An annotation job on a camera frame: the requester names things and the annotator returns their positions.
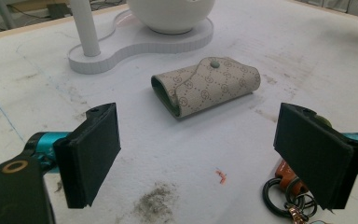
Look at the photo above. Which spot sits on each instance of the beige patterned key pouch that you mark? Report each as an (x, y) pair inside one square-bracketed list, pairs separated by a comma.
[(205, 87)]

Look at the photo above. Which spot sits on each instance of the white stand with pole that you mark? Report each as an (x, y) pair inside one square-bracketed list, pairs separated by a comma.
[(130, 40)]

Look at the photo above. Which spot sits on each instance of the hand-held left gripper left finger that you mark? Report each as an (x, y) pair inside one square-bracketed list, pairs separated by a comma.
[(87, 152)]

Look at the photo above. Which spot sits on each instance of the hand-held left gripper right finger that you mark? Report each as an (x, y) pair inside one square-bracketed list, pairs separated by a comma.
[(318, 152)]

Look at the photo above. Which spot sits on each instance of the white round bowl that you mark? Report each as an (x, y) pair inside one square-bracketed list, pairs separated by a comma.
[(171, 14)]

